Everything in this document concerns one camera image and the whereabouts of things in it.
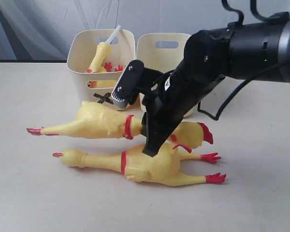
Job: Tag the cream bin marked O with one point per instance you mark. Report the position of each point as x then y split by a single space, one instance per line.
160 53

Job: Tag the yellow chicken neck white tube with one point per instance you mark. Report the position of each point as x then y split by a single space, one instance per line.
102 51

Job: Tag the cream bin marked X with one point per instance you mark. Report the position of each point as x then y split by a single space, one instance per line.
81 54

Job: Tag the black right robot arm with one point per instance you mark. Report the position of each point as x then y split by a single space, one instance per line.
258 51

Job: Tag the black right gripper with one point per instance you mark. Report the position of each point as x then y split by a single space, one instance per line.
169 96

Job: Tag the headless yellow rubber chicken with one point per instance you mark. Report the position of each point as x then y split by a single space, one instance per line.
107 83

